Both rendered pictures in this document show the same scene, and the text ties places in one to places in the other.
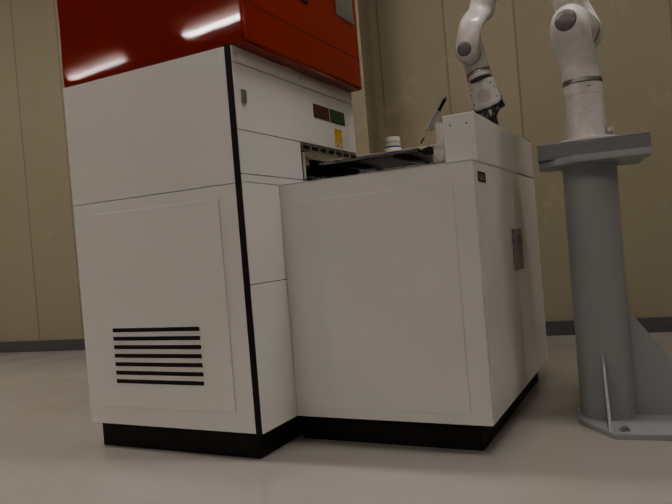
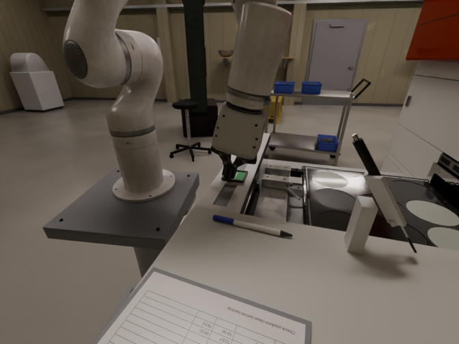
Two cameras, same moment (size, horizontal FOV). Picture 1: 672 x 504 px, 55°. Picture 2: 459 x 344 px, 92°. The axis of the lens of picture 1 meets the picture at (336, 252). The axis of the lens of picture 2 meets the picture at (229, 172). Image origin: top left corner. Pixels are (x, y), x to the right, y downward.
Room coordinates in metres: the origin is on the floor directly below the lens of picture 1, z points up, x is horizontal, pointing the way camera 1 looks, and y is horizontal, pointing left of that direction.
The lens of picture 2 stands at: (2.69, -0.67, 1.23)
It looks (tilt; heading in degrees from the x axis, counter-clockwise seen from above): 27 degrees down; 169
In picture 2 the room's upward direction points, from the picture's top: straight up
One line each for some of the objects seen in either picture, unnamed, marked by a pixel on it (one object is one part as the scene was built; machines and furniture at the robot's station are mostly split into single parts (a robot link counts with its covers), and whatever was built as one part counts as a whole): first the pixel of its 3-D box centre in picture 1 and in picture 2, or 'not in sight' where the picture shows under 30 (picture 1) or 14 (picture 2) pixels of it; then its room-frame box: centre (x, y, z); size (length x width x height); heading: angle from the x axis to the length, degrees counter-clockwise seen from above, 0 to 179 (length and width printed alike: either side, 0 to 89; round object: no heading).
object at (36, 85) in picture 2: not in sight; (36, 82); (-4.39, -4.39, 0.69); 0.70 x 0.62 x 1.38; 161
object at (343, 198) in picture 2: (386, 161); (380, 205); (2.31, -0.21, 0.90); 0.34 x 0.34 x 0.01; 63
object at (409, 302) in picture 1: (433, 294); not in sight; (2.34, -0.34, 0.41); 0.96 x 0.64 x 0.82; 153
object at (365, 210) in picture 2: (434, 128); (376, 213); (2.48, -0.42, 1.03); 0.06 x 0.04 x 0.13; 63
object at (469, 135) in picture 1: (483, 147); (244, 177); (2.09, -0.50, 0.89); 0.55 x 0.09 x 0.14; 153
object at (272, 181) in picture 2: not in sight; (275, 181); (2.14, -0.42, 0.89); 0.08 x 0.03 x 0.03; 63
